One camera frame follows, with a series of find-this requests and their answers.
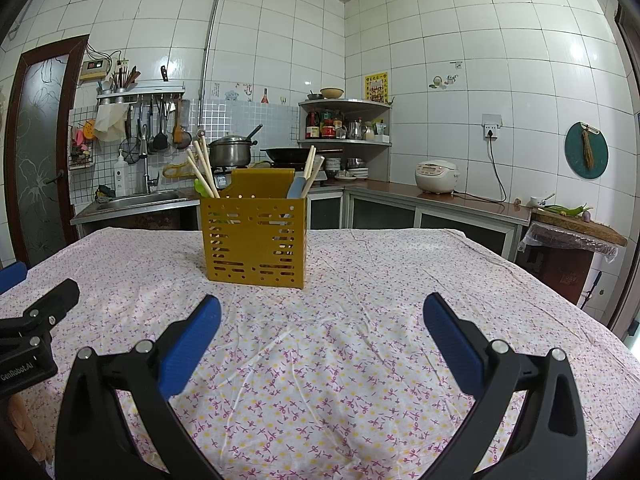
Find wooden chopping board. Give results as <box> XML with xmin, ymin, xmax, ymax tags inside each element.
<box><xmin>530</xmin><ymin>205</ymin><xmax>628</xmax><ymax>248</ymax></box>

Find black power cable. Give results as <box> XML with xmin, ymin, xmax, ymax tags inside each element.
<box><xmin>452</xmin><ymin>137</ymin><xmax>508</xmax><ymax>203</ymax></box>

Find steel gas stove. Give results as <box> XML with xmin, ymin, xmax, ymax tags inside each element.
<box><xmin>212</xmin><ymin>162</ymin><xmax>346</xmax><ymax>188</ymax></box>

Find stack of dishes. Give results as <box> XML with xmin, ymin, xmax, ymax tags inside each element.
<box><xmin>325</xmin><ymin>157</ymin><xmax>370</xmax><ymax>181</ymax></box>

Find yellow wall poster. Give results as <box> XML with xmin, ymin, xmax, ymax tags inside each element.
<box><xmin>365</xmin><ymin>72</ymin><xmax>390</xmax><ymax>102</ymax></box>

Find floral tablecloth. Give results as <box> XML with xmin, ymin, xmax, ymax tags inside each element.
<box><xmin>0</xmin><ymin>227</ymin><xmax>631</xmax><ymax>480</ymax></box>

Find round green cutting board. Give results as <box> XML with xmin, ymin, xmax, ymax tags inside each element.
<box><xmin>565</xmin><ymin>121</ymin><xmax>609</xmax><ymax>179</ymax></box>

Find plastic covered side table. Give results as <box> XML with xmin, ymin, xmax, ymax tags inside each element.
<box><xmin>517</xmin><ymin>222</ymin><xmax>618</xmax><ymax>306</ymax></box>

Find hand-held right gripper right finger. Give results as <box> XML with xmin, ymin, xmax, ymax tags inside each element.
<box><xmin>422</xmin><ymin>292</ymin><xmax>588</xmax><ymax>480</ymax></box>

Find kitchen counter cabinet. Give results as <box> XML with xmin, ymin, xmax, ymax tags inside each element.
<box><xmin>70</xmin><ymin>180</ymin><xmax>532</xmax><ymax>266</ymax></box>

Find wire mesh strainer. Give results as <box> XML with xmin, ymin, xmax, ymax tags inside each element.
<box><xmin>119</xmin><ymin>105</ymin><xmax>141</xmax><ymax>165</ymax></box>

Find white rice cooker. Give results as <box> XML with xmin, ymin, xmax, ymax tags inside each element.
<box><xmin>415</xmin><ymin>160</ymin><xmax>461</xmax><ymax>196</ymax></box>

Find wooden hanging ladle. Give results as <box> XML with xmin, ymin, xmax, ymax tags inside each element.
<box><xmin>172</xmin><ymin>100</ymin><xmax>192</xmax><ymax>148</ymax></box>

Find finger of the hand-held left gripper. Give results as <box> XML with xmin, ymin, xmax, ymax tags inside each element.
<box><xmin>0</xmin><ymin>279</ymin><xmax>81</xmax><ymax>341</ymax></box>
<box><xmin>0</xmin><ymin>261</ymin><xmax>28</xmax><ymax>295</ymax></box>

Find brown framed glass door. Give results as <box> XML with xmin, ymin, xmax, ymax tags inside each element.
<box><xmin>4</xmin><ymin>35</ymin><xmax>91</xmax><ymax>268</ymax></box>

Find steel corner shelf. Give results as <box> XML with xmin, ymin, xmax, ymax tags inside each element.
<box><xmin>298</xmin><ymin>97</ymin><xmax>393</xmax><ymax>181</ymax></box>

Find black wok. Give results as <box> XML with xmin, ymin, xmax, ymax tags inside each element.
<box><xmin>260</xmin><ymin>146</ymin><xmax>343</xmax><ymax>165</ymax></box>

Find person's left hand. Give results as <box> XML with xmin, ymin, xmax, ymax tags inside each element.
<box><xmin>12</xmin><ymin>391</ymin><xmax>51</xmax><ymax>466</ymax></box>

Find black hanging spatula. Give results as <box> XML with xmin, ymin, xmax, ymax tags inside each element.
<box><xmin>152</xmin><ymin>100</ymin><xmax>170</xmax><ymax>151</ymax></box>

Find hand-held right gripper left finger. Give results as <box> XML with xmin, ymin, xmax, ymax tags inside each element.
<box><xmin>55</xmin><ymin>294</ymin><xmax>222</xmax><ymax>480</ymax></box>

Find green chili peppers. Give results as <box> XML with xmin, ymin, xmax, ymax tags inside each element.
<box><xmin>542</xmin><ymin>203</ymin><xmax>593</xmax><ymax>217</ymax></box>

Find steel sink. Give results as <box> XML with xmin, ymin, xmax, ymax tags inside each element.
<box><xmin>92</xmin><ymin>191</ymin><xmax>183</xmax><ymax>211</ymax></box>

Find steel wall utensil rack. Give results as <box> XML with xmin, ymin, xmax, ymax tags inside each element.
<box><xmin>96</xmin><ymin>85</ymin><xmax>187</xmax><ymax>103</ymax></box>

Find steel faucet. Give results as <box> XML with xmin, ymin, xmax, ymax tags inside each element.
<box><xmin>141</xmin><ymin>135</ymin><xmax>160</xmax><ymax>193</ymax></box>

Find steel wall pipe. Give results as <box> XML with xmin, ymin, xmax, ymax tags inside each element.
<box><xmin>197</xmin><ymin>0</ymin><xmax>231</xmax><ymax>136</ymax></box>

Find white plastic bag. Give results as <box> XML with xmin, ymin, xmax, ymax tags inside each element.
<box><xmin>93</xmin><ymin>103</ymin><xmax>127</xmax><ymax>142</ymax></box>

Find white soap bottle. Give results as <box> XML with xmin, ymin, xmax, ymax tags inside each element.
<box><xmin>114</xmin><ymin>150</ymin><xmax>128</xmax><ymax>197</ymax></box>

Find beige wall control box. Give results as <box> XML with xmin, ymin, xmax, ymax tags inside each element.
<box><xmin>80</xmin><ymin>58</ymin><xmax>111</xmax><ymax>81</ymax></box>

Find steel pot with lid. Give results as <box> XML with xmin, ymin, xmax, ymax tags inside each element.
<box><xmin>207</xmin><ymin>124</ymin><xmax>263</xmax><ymax>168</ymax></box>

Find steel cutlery canister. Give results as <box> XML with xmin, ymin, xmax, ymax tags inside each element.
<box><xmin>112</xmin><ymin>64</ymin><xmax>141</xmax><ymax>93</ymax></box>

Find yellow perforated utensil holder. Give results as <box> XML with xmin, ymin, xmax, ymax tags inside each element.
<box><xmin>200</xmin><ymin>169</ymin><xmax>310</xmax><ymax>290</ymax></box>

